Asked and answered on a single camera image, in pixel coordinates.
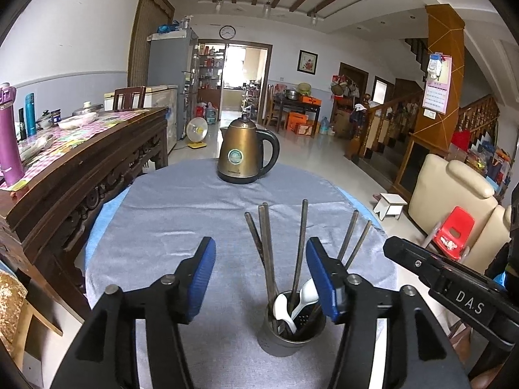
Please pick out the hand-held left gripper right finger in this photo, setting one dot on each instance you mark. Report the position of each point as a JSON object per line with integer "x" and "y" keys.
{"x": 320, "y": 279}

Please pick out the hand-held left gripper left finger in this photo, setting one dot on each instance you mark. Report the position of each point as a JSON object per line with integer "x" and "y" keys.
{"x": 202, "y": 275}

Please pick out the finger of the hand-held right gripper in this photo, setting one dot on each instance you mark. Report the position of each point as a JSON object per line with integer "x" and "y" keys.
{"x": 413, "y": 259}

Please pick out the white ceramic spoon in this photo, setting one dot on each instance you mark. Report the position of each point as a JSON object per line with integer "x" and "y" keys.
{"x": 307, "y": 295}
{"x": 284, "y": 312}

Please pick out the metal chopstick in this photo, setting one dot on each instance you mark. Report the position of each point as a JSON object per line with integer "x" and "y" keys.
{"x": 348, "y": 235}
{"x": 267, "y": 251}
{"x": 360, "y": 243}
{"x": 257, "y": 243}
{"x": 301, "y": 243}

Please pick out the metal utensil holder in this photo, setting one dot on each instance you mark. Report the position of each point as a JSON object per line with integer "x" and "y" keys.
{"x": 292, "y": 342}

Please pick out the person's right forearm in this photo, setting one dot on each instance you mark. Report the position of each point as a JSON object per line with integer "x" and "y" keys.
{"x": 507, "y": 259}

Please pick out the red plastic child chair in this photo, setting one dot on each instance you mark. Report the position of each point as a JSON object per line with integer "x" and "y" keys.
{"x": 456, "y": 231}

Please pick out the small white stool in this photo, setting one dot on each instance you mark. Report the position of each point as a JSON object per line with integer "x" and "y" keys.
{"x": 390, "y": 204}

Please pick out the grey tablecloth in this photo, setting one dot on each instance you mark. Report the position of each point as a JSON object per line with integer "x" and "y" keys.
{"x": 182, "y": 219}

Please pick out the cream leather sofa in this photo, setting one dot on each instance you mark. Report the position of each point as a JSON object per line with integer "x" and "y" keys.
{"x": 446, "y": 194}

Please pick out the blue table cover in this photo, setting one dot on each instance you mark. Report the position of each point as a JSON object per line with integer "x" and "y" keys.
{"x": 109, "y": 223}

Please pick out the row of colourful bags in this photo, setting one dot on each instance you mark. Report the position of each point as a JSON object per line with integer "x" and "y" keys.
{"x": 482, "y": 158}

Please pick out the gold electric kettle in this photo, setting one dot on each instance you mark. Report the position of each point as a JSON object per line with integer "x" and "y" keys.
{"x": 239, "y": 158}

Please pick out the wooden stair railing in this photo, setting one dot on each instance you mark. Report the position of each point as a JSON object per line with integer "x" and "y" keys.
{"x": 389, "y": 125}

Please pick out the small white electric fan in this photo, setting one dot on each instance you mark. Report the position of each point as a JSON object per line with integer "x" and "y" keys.
{"x": 197, "y": 129}

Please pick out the clear water jug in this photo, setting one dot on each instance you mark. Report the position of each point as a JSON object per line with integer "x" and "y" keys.
{"x": 211, "y": 114}
{"x": 324, "y": 126}

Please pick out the carved dark wooden sideboard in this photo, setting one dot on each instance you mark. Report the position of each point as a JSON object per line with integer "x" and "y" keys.
{"x": 81, "y": 178}

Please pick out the large orange cardboard box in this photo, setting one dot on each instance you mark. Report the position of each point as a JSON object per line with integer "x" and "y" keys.
{"x": 301, "y": 123}

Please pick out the white chest freezer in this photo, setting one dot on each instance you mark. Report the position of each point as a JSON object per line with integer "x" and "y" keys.
{"x": 162, "y": 109}

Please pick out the dark wooden side table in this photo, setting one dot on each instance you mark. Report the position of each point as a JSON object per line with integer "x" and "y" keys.
{"x": 296, "y": 109}

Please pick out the flat orange box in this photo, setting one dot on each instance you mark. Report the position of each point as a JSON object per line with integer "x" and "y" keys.
{"x": 310, "y": 101}

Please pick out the pink checkered table cover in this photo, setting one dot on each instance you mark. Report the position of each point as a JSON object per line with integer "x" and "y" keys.
{"x": 93, "y": 125}

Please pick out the metal basin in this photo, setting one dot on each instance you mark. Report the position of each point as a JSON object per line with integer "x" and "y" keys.
{"x": 292, "y": 94}

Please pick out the dark wooden chair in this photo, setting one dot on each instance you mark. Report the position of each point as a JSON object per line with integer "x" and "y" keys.
{"x": 129, "y": 97}

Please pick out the white plate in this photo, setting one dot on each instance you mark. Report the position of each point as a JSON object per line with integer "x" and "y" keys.
{"x": 77, "y": 120}

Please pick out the brown wooden pillar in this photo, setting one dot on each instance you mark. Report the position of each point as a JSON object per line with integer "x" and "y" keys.
{"x": 440, "y": 60}

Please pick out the metal pot with lid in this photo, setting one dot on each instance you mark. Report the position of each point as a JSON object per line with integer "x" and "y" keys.
{"x": 87, "y": 109}

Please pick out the grey refrigerator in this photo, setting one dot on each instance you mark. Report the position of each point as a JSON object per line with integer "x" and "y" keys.
{"x": 170, "y": 69}

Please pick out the small metal pot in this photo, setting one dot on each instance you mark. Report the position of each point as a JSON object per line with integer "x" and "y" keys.
{"x": 43, "y": 120}

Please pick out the purple thermos bottle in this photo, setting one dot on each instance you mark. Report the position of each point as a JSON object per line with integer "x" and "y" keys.
{"x": 9, "y": 146}

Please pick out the black bottle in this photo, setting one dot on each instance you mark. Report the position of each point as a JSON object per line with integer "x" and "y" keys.
{"x": 22, "y": 125}

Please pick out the blue thermos bottle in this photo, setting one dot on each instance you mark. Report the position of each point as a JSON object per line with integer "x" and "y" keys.
{"x": 31, "y": 115}

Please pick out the brown wooden door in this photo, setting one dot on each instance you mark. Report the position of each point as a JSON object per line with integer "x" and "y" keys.
{"x": 150, "y": 40}

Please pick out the pink wall calendar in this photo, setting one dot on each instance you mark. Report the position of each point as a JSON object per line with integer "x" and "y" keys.
{"x": 438, "y": 89}

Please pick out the framed wall picture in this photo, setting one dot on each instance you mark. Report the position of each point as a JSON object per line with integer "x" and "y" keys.
{"x": 307, "y": 62}

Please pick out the round wall clock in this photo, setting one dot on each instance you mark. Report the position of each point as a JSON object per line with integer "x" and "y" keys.
{"x": 227, "y": 32}

